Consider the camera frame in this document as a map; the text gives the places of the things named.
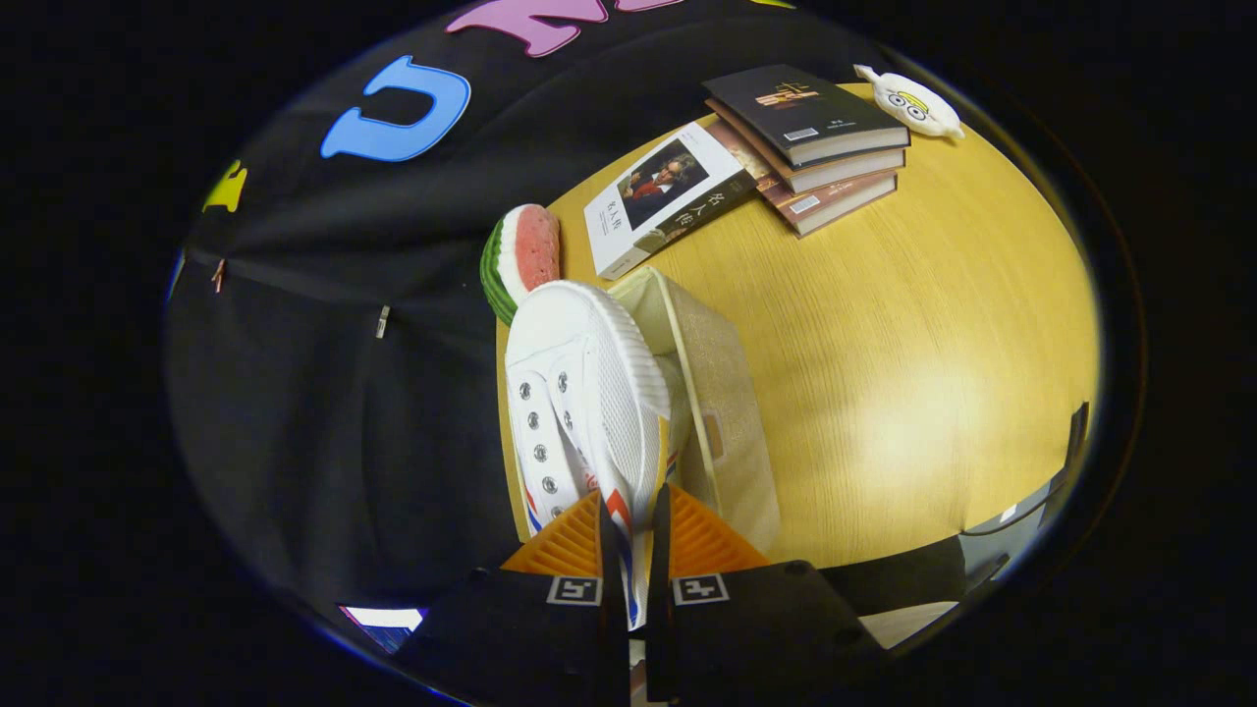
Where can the maroon cover book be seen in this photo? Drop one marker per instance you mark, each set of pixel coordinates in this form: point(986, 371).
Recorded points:
point(835, 208)

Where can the copper cloth clip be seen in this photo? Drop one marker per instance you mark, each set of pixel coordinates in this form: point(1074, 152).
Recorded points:
point(217, 275)

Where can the black backdrop cloth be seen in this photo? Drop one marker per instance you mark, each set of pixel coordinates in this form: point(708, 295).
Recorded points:
point(344, 442)

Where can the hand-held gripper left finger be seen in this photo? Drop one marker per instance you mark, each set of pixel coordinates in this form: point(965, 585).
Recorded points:
point(611, 589)

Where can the white cartoon plush toy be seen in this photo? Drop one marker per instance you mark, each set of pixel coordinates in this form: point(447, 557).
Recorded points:
point(913, 106)

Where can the white portrait cover book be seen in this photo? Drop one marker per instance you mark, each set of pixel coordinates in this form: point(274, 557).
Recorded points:
point(614, 231)

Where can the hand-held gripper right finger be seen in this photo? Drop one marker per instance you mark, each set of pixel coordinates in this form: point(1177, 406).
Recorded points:
point(660, 589)

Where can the silver cloth clip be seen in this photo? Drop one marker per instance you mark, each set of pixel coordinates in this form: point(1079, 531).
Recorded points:
point(382, 321)

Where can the watermelon slice toy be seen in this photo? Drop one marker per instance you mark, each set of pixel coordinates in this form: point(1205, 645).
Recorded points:
point(530, 250)

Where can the cream fabric storage box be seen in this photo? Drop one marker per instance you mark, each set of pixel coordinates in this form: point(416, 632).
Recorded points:
point(727, 422)

